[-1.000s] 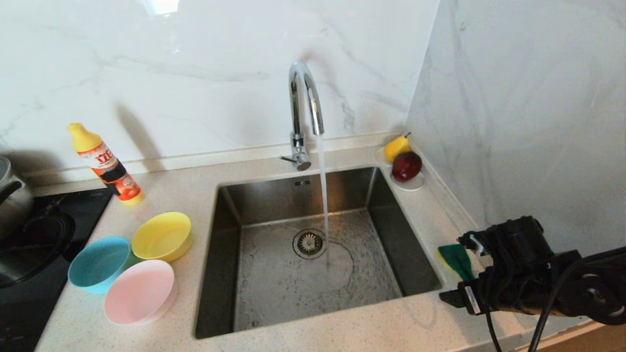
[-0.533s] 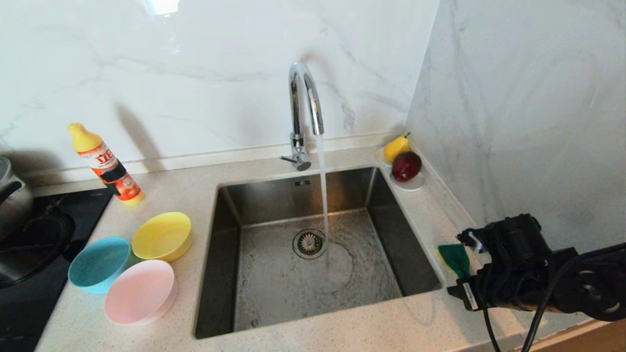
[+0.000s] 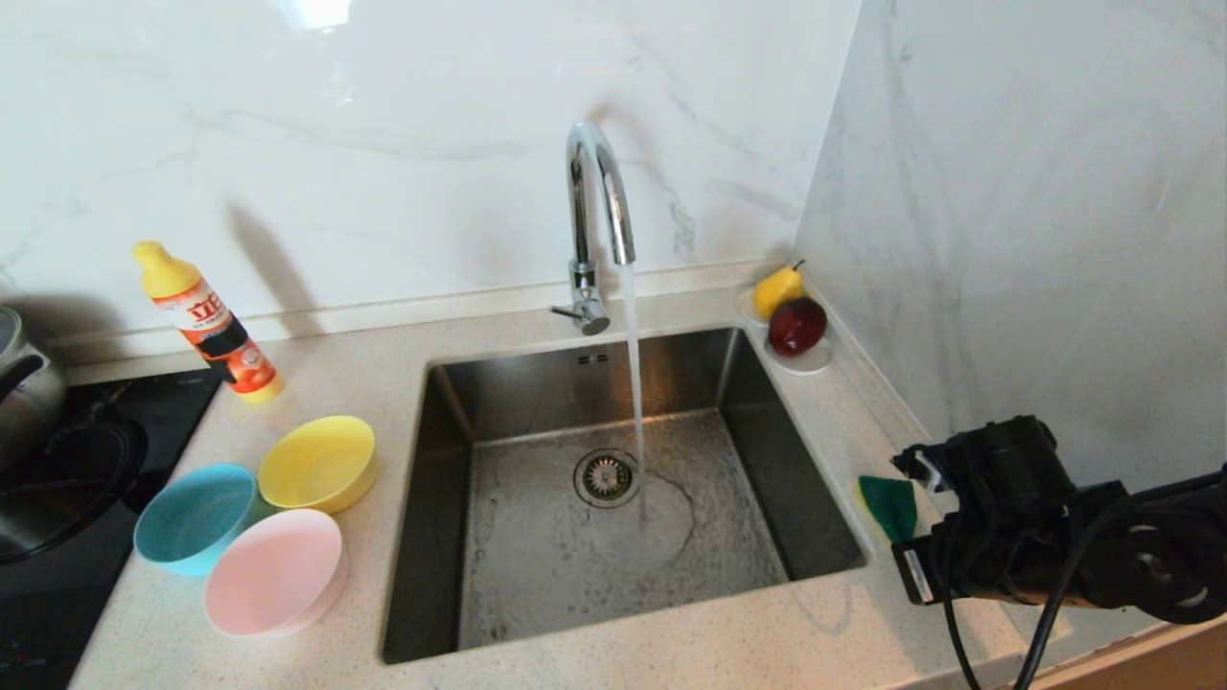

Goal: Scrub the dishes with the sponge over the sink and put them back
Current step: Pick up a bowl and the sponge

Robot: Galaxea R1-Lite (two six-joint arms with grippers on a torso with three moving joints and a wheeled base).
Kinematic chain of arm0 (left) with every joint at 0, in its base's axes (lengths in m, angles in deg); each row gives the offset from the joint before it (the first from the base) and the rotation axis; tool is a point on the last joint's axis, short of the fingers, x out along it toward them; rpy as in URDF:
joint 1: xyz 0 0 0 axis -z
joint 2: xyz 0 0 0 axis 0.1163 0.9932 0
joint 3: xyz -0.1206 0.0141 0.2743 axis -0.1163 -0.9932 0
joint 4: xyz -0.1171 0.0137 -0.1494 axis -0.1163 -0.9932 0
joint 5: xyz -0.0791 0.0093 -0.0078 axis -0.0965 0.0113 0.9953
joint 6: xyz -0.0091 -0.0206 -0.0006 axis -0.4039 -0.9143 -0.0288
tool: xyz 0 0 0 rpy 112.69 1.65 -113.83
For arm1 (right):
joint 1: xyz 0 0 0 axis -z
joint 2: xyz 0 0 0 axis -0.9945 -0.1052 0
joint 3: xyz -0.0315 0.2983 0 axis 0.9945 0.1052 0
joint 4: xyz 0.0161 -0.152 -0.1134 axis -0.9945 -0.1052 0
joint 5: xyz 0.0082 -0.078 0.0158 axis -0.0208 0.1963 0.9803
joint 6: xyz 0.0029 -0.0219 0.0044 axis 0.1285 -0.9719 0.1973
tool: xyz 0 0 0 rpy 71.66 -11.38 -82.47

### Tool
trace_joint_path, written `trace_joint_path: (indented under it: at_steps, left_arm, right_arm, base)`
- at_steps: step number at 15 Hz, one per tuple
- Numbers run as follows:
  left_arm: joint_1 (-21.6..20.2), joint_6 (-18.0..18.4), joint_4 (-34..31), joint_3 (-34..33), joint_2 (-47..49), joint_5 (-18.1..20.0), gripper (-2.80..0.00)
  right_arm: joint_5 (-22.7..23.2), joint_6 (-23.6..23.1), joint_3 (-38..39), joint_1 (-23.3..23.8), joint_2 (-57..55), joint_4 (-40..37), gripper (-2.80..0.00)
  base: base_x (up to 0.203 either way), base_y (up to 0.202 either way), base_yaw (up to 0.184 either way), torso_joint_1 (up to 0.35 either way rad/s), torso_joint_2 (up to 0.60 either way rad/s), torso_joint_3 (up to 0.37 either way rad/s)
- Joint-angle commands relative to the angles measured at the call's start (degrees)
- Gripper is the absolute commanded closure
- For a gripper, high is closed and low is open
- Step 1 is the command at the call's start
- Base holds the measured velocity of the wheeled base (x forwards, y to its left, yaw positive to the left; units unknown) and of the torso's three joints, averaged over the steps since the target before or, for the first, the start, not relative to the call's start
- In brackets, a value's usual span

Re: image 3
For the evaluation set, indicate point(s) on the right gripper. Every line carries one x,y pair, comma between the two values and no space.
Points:
1007,561

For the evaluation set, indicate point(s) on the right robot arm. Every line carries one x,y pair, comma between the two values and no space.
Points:
1174,565

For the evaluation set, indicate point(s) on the green yellow sponge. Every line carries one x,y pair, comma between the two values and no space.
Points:
890,503

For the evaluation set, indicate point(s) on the stainless steel sink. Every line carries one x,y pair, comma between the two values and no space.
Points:
537,565

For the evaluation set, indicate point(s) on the small white plate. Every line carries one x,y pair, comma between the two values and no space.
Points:
805,363

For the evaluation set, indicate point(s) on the dark red apple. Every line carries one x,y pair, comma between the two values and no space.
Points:
796,326

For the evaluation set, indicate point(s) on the yellow pear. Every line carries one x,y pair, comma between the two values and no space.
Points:
775,287

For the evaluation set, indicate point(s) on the round metal drain strainer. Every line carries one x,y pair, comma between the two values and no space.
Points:
607,476

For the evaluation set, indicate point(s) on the chrome gooseneck faucet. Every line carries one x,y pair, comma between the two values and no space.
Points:
578,206

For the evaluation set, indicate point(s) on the yellow plastic bowl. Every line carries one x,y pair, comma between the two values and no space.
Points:
312,460

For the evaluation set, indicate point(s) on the pink plastic bowl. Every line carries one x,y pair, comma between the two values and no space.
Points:
273,575

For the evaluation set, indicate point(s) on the blue plastic bowl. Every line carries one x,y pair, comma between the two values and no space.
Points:
192,517

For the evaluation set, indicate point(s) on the yellow orange detergent bottle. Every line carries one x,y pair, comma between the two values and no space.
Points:
219,331

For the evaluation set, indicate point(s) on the black glass cooktop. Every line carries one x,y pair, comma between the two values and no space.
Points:
67,537

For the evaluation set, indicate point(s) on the steel cooking pot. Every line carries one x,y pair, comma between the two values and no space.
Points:
24,412

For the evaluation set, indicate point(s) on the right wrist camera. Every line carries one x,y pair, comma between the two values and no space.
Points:
1016,460

